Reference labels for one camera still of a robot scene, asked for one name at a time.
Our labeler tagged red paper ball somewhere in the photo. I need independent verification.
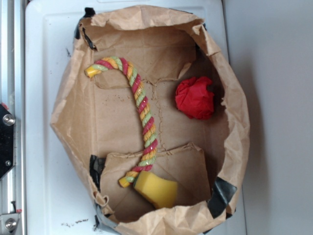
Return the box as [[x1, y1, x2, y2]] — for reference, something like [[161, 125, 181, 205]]
[[175, 76, 214, 120]]

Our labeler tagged brown paper bag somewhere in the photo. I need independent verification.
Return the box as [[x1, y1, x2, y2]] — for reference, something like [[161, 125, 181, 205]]
[[51, 5, 250, 235]]

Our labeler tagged yellow sponge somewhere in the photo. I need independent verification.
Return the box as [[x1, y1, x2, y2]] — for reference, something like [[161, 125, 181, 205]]
[[134, 171, 178, 209]]

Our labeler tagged multicolour twisted rope toy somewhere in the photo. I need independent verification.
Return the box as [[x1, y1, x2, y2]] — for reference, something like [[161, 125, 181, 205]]
[[85, 56, 158, 188]]

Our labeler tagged black metal bracket plate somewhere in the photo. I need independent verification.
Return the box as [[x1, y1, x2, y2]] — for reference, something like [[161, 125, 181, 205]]
[[0, 103, 15, 179]]

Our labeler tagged silver aluminium frame rail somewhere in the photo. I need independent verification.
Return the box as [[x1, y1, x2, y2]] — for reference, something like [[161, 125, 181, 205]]
[[0, 0, 26, 235]]

